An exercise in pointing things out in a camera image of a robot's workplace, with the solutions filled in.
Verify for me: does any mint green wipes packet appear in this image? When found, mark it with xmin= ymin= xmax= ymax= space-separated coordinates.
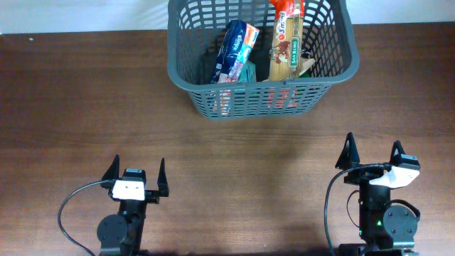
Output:
xmin=237 ymin=61 xmax=257 ymax=83

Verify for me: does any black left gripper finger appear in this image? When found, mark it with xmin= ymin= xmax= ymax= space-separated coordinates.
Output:
xmin=102 ymin=154 xmax=119 ymax=181
xmin=157 ymin=158 xmax=169 ymax=192

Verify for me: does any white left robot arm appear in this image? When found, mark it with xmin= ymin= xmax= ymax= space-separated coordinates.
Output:
xmin=97 ymin=155 xmax=169 ymax=256

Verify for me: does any green lid jar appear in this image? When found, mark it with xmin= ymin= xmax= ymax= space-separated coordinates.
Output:
xmin=300 ymin=70 xmax=311 ymax=78

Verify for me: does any San Remo spaghetti packet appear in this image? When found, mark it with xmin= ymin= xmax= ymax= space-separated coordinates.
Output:
xmin=267 ymin=0 xmax=305 ymax=81

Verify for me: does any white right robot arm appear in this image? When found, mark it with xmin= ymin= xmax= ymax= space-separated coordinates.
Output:
xmin=329 ymin=132 xmax=421 ymax=255

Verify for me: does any Kleenex tissue multipack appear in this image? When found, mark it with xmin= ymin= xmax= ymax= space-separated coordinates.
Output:
xmin=210 ymin=19 xmax=260 ymax=117

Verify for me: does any grey plastic basket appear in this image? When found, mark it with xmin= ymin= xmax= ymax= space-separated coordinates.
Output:
xmin=168 ymin=0 xmax=360 ymax=119

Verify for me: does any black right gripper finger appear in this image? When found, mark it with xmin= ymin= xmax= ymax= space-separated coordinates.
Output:
xmin=335 ymin=132 xmax=360 ymax=170
xmin=390 ymin=140 xmax=405 ymax=166

